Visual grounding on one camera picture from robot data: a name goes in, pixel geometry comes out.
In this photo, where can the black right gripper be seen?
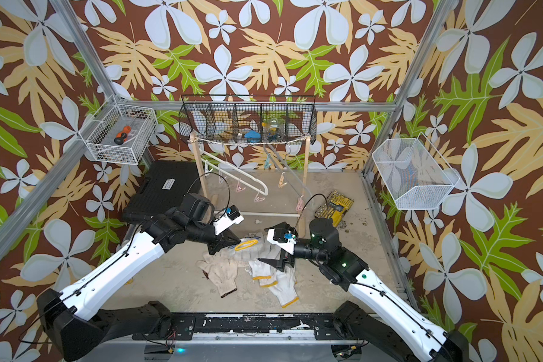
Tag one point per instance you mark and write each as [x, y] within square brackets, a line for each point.
[280, 265]

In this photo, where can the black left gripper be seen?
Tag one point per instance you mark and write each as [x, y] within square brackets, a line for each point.
[222, 240]

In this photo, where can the beige cotton glove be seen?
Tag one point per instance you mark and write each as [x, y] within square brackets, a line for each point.
[221, 270]

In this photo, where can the blue dotted yellow cuff glove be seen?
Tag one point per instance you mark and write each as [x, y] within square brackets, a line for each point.
[250, 248]

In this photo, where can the white clip hanger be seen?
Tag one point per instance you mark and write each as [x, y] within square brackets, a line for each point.
[231, 171]

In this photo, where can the wooden drying rack frame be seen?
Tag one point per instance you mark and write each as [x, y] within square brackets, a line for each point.
[195, 140]

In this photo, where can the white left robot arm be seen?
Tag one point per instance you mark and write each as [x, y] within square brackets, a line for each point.
[74, 319]

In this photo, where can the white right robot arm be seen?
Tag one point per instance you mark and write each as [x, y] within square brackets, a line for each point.
[397, 329]

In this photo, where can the white yellow cuff glove upper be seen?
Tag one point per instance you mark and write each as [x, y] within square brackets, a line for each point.
[260, 270]

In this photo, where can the white yellow cuff glove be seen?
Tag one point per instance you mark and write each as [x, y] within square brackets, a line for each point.
[260, 270]
[282, 285]

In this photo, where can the white yellow cuff glove lower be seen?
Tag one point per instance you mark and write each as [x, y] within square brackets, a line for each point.
[282, 285]

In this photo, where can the yellow screwdriver bit set case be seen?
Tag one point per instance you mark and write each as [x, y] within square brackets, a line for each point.
[337, 208]

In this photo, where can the black plastic tool case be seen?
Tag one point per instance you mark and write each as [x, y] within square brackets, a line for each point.
[164, 186]

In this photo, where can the blue object in basket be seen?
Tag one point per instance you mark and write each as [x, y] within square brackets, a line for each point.
[253, 137]

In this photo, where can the clear glass jar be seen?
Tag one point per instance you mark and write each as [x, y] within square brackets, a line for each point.
[274, 130]

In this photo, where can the white mesh basket right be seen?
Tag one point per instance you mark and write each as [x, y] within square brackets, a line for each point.
[415, 173]

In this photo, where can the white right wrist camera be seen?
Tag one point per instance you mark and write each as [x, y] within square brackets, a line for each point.
[284, 236]

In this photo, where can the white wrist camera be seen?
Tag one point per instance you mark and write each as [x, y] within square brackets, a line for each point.
[232, 216]
[284, 236]

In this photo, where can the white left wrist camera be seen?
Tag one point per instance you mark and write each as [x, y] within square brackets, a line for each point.
[232, 216]

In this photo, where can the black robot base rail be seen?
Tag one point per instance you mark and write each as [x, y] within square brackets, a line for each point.
[184, 327]

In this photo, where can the black wire basket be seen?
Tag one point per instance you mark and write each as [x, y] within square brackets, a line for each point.
[228, 118]

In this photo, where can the white wire basket left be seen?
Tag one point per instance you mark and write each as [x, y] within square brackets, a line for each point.
[110, 119]

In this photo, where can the aluminium frame post left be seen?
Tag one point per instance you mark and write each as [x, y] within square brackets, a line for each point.
[14, 226]

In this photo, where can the aluminium frame post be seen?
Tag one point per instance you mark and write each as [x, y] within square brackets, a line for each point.
[424, 49]
[14, 226]

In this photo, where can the aluminium frame post right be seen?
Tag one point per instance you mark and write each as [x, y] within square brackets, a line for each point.
[424, 49]

